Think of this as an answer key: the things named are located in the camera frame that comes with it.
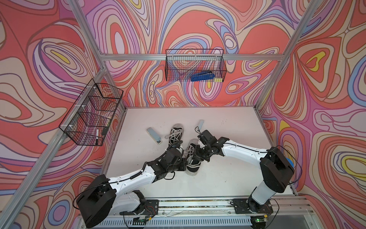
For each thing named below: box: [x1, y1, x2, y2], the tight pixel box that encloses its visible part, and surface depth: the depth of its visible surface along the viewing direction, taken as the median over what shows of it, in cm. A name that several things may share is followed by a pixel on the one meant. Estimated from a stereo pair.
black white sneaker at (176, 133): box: [164, 123, 184, 146], surface depth 98 cm
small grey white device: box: [198, 119, 205, 130], surface depth 108 cm
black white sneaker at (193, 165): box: [185, 138, 202, 177], surface depth 83 cm
